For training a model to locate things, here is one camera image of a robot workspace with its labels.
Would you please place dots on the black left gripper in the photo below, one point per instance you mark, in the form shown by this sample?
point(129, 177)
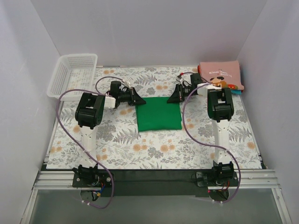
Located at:
point(133, 96)

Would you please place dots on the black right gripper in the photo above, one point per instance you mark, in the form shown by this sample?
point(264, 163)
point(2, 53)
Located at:
point(181, 93)

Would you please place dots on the green t shirt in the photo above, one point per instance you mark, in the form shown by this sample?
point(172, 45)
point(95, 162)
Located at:
point(158, 115)

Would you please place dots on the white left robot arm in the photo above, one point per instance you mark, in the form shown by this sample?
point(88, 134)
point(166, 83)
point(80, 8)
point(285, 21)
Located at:
point(89, 114)

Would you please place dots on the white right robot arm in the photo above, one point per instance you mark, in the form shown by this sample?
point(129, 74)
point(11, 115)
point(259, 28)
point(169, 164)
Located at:
point(220, 109)

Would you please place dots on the floral table mat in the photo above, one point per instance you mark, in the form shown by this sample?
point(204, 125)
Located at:
point(120, 145)

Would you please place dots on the pink folded t shirt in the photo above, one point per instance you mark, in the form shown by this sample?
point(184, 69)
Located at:
point(222, 74)

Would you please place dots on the blue folded t shirt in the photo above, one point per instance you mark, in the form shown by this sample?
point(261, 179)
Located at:
point(237, 92)

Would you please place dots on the white plastic basket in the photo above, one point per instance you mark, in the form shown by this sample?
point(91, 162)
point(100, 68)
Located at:
point(72, 72)

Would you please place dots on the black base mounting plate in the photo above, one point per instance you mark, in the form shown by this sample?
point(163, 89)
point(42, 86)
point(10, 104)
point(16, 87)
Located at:
point(151, 182)

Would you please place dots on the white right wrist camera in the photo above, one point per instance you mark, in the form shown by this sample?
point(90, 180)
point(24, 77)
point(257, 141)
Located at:
point(180, 78)

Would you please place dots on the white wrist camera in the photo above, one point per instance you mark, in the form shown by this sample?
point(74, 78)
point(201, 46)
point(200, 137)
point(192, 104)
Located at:
point(180, 78)
point(128, 82)

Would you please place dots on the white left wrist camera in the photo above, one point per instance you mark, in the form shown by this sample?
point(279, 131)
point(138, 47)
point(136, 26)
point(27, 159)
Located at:
point(128, 82)

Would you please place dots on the aluminium rail frame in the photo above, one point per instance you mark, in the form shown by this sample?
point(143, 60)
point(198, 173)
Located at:
point(258, 200)

